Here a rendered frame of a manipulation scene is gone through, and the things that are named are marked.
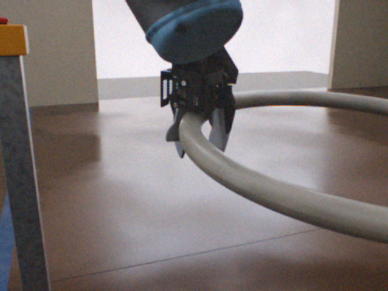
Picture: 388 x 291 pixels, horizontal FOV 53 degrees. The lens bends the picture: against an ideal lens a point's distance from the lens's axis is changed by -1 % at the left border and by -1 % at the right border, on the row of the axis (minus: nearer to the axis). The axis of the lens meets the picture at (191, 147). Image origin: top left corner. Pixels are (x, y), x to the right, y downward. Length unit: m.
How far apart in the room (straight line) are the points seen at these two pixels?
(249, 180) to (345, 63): 7.85
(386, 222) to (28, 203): 1.08
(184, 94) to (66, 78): 5.66
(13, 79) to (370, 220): 1.01
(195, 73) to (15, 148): 0.80
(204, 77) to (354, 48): 7.80
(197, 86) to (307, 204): 0.25
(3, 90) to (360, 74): 7.74
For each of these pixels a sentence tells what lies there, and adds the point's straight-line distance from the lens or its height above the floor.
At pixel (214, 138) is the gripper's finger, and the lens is 0.57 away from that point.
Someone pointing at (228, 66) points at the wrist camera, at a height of 1.01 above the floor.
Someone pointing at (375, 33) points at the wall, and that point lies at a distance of 8.61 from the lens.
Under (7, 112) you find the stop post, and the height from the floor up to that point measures 0.85.
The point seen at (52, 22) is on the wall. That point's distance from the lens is 6.15.
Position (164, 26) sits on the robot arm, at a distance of 0.35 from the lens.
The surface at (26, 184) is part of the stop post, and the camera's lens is 1.25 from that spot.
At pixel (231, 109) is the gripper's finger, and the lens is 0.58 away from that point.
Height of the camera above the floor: 1.06
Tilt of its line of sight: 17 degrees down
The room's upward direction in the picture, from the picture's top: straight up
